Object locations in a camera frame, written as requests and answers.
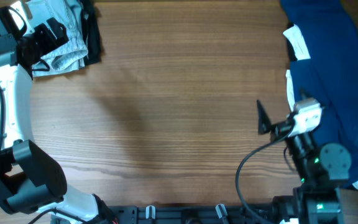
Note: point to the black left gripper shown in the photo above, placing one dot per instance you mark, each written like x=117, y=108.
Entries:
x=43, y=32

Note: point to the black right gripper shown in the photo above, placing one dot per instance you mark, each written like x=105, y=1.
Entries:
x=281, y=127

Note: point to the light blue denim shorts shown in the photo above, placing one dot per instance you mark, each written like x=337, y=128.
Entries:
x=63, y=19

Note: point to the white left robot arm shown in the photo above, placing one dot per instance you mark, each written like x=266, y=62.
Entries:
x=31, y=181

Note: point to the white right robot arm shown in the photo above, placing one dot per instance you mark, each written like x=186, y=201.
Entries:
x=322, y=168

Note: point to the blue garment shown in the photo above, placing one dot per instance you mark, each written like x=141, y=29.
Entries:
x=330, y=74

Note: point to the folded dark green garment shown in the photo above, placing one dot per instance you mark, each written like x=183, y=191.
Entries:
x=90, y=31

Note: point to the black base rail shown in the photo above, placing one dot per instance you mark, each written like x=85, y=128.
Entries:
x=218, y=214

